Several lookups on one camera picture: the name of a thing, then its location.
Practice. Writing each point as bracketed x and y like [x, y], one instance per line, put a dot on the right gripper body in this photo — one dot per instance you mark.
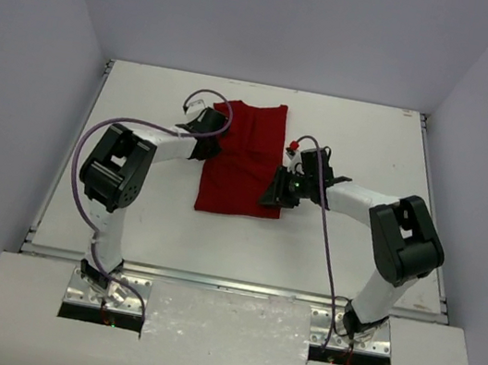
[294, 188]

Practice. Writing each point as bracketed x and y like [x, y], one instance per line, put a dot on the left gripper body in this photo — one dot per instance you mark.
[211, 147]

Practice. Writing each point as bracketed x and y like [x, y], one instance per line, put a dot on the red t-shirt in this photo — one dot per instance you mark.
[234, 180]

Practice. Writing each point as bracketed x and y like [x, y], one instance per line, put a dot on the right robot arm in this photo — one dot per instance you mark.
[405, 244]

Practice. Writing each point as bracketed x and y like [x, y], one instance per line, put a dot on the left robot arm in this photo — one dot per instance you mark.
[114, 172]

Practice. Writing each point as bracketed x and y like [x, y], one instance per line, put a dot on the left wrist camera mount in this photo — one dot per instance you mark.
[193, 104]

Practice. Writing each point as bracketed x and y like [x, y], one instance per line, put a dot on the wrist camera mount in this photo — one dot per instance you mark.
[193, 104]
[292, 160]

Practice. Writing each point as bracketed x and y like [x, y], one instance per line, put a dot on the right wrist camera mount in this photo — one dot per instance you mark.
[292, 160]

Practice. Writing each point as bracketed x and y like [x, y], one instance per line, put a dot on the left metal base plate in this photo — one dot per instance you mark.
[81, 291]

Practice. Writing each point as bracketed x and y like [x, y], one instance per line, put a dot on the aluminium table frame rail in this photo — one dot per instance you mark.
[302, 254]

